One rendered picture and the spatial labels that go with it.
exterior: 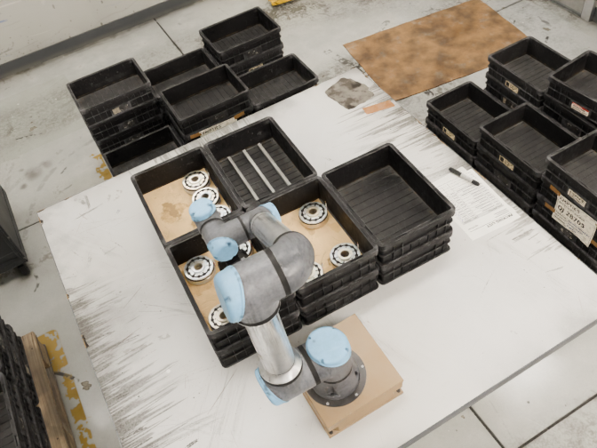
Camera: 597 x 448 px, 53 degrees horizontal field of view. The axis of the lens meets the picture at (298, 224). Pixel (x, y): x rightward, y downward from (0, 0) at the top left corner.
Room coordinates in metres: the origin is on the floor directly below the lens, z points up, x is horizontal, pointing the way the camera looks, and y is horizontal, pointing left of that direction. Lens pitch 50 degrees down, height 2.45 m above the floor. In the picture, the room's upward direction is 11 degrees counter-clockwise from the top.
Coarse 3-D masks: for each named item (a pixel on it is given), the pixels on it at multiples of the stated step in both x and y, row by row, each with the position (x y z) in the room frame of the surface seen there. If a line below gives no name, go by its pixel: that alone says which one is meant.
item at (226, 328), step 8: (232, 216) 1.39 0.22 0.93; (184, 240) 1.32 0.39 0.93; (168, 248) 1.30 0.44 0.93; (264, 248) 1.22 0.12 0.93; (168, 256) 1.26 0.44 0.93; (176, 264) 1.22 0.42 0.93; (176, 272) 1.19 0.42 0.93; (184, 280) 1.15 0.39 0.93; (184, 288) 1.12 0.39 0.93; (192, 296) 1.09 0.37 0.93; (288, 296) 1.02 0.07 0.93; (192, 304) 1.06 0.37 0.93; (200, 312) 1.02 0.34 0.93; (200, 320) 0.99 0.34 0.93; (208, 328) 0.96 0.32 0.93; (224, 328) 0.95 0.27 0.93; (232, 328) 0.96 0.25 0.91; (208, 336) 0.94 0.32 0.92; (216, 336) 0.94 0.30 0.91
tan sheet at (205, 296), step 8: (208, 256) 1.31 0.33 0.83; (184, 264) 1.30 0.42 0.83; (216, 264) 1.27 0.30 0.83; (216, 272) 1.24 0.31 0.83; (192, 288) 1.19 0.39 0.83; (200, 288) 1.18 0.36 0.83; (208, 288) 1.18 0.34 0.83; (200, 296) 1.15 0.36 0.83; (208, 296) 1.15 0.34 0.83; (216, 296) 1.14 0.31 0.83; (200, 304) 1.12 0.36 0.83; (208, 304) 1.11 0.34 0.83; (216, 304) 1.11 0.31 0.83; (208, 312) 1.08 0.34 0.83; (208, 320) 1.05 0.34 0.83
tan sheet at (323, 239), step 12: (288, 216) 1.43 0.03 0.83; (300, 228) 1.36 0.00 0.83; (324, 228) 1.34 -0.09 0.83; (336, 228) 1.33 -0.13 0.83; (312, 240) 1.30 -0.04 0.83; (324, 240) 1.29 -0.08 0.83; (336, 240) 1.28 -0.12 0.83; (348, 240) 1.27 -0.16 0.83; (324, 252) 1.24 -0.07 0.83; (324, 264) 1.19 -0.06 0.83
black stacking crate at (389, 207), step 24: (360, 168) 1.55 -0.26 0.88; (384, 168) 1.58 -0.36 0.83; (408, 168) 1.48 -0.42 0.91; (360, 192) 1.48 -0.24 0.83; (384, 192) 1.46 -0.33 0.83; (408, 192) 1.44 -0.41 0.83; (432, 192) 1.34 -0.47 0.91; (360, 216) 1.37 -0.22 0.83; (384, 216) 1.35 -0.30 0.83; (408, 216) 1.33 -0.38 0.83; (432, 216) 1.31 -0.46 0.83; (384, 240) 1.24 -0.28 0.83; (408, 240) 1.18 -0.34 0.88; (432, 240) 1.21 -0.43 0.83; (384, 264) 1.15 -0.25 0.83
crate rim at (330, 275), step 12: (312, 180) 1.48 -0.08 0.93; (288, 192) 1.45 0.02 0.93; (348, 216) 1.29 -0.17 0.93; (360, 228) 1.23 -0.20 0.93; (372, 240) 1.17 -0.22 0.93; (372, 252) 1.12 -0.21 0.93; (348, 264) 1.10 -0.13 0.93; (324, 276) 1.07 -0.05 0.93; (300, 288) 1.04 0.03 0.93; (312, 288) 1.05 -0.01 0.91
